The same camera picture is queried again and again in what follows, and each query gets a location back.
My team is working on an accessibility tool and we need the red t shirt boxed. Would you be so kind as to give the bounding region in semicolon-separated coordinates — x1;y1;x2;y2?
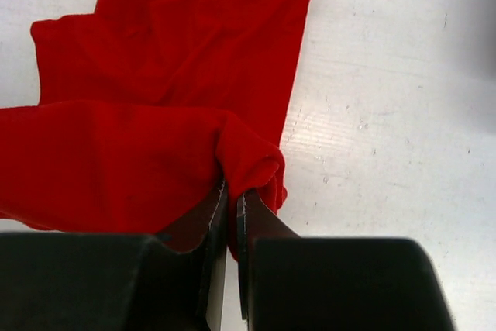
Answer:
0;0;318;262

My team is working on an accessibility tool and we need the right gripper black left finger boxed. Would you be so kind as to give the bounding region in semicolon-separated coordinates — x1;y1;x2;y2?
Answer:
1;181;229;330

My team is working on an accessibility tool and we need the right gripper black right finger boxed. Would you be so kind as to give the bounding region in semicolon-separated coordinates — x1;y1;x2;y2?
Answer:
236;190;454;330

